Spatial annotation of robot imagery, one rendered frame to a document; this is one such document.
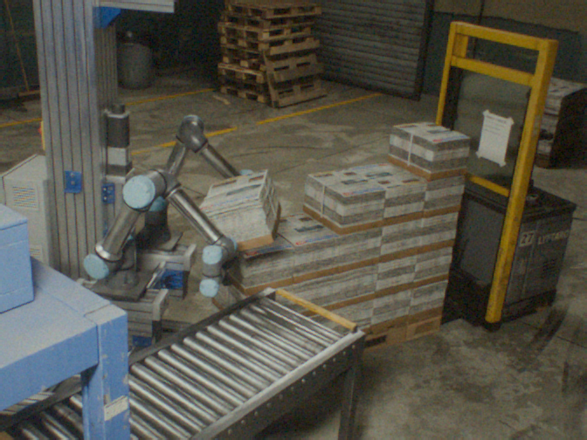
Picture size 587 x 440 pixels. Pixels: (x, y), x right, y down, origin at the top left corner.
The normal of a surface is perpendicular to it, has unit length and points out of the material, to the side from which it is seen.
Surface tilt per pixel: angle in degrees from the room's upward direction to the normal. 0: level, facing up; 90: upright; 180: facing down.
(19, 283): 90
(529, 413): 0
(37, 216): 90
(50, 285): 0
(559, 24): 90
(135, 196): 83
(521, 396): 0
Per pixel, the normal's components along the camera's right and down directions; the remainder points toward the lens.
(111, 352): 0.76, 0.29
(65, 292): 0.07, -0.92
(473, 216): -0.85, 0.15
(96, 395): -0.64, 0.26
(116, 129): -0.14, 0.37
